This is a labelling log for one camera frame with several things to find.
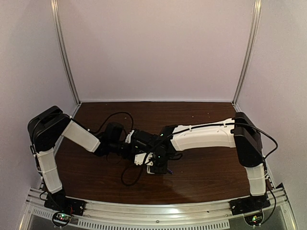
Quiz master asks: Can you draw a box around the front aluminium rail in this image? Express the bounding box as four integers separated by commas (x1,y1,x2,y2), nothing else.
17,188,298,230

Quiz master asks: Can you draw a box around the right aluminium frame post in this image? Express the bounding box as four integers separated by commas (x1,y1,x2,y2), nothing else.
232,0,262,107

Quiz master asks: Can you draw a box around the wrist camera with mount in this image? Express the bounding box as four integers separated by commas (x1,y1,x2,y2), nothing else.
134,153,153,166
125,130,134,144

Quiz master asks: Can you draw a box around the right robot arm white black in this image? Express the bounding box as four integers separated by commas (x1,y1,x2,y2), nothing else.
147,112,270,213

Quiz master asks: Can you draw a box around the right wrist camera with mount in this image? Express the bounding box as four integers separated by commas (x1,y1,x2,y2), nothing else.
134,153,153,166

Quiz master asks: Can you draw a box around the aluminium frame post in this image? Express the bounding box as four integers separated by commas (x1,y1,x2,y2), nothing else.
232,0,262,107
50,0,81,105

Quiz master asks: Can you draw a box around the white remote control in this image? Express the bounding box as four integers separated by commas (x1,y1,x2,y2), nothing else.
146,165,154,174

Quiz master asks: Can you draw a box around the left aluminium frame post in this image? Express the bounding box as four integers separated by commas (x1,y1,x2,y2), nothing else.
50,0,81,105

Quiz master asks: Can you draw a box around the round circuit board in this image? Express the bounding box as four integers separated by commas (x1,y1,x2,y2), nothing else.
244,212,264,227
51,212,71,227

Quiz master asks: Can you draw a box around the right round circuit board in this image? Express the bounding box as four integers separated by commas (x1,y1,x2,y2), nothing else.
244,212,264,227

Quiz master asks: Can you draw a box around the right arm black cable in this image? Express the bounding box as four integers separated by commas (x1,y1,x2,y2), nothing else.
121,119,279,186

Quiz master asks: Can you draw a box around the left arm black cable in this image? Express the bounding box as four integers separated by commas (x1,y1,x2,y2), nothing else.
31,112,135,135

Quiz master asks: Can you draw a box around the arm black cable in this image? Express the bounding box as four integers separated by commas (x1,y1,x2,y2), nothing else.
31,112,135,135
121,119,279,186

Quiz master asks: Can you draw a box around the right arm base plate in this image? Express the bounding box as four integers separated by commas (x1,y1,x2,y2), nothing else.
229,194,271,216

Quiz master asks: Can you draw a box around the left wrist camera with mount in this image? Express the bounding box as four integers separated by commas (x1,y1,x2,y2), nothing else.
125,130,134,144

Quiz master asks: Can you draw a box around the left round circuit board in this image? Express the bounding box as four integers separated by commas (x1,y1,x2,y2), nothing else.
51,212,71,227

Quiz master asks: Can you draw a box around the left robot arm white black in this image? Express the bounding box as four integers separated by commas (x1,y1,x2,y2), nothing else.
27,105,135,195

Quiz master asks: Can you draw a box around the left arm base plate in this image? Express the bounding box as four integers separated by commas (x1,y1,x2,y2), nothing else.
44,194,86,216

